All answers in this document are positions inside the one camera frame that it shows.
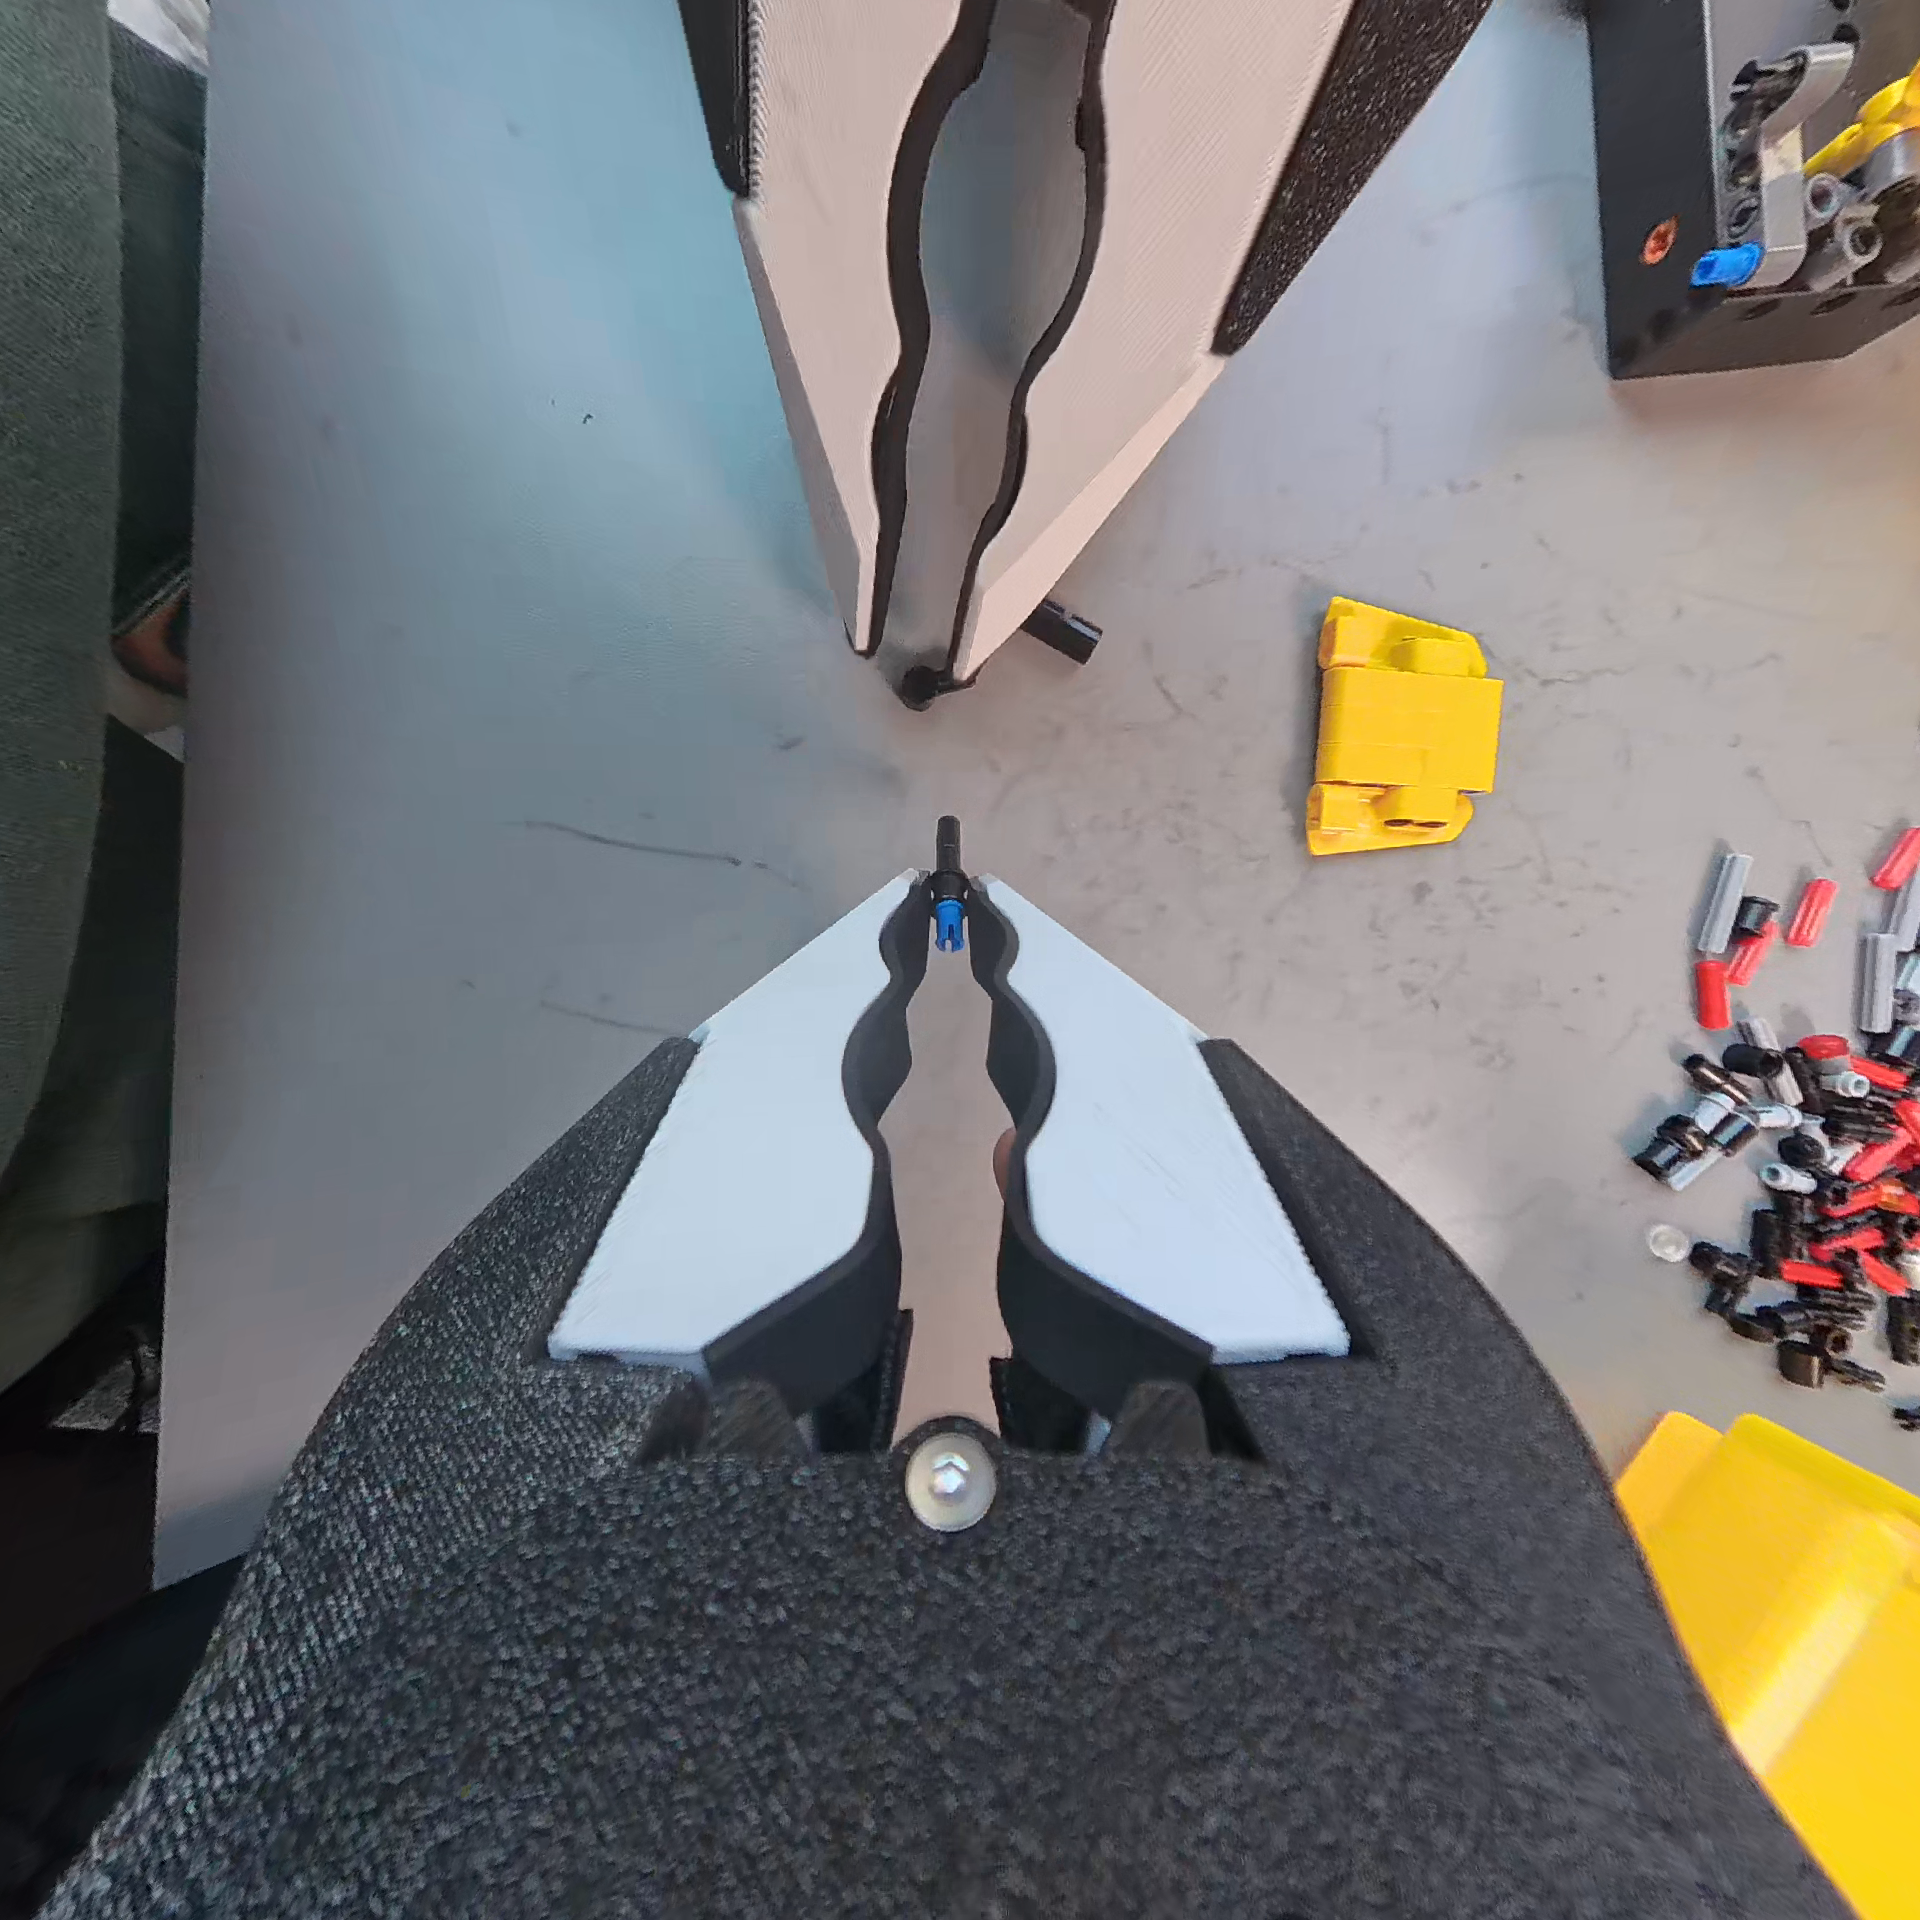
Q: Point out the pile of small lego pieces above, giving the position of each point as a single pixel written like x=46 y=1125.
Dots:
x=1801 y=1125

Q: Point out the lego model on black base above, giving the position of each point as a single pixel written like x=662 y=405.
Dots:
x=1696 y=179

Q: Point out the person's right hand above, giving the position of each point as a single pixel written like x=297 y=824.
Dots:
x=1002 y=1162

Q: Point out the short black lego pin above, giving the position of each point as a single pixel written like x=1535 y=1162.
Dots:
x=1069 y=632

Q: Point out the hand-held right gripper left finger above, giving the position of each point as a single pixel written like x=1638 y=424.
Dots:
x=718 y=1198

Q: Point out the small black lego pin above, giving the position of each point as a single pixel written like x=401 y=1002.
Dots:
x=949 y=848

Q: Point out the yellow lego subassembly blue pins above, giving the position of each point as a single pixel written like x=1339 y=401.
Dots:
x=1403 y=718

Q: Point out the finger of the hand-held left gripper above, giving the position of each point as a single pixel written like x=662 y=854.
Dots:
x=816 y=227
x=1187 y=227

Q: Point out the yellow storage bin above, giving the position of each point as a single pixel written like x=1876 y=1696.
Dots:
x=1801 y=1621

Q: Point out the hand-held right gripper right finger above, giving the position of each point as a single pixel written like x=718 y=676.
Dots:
x=1171 y=1198

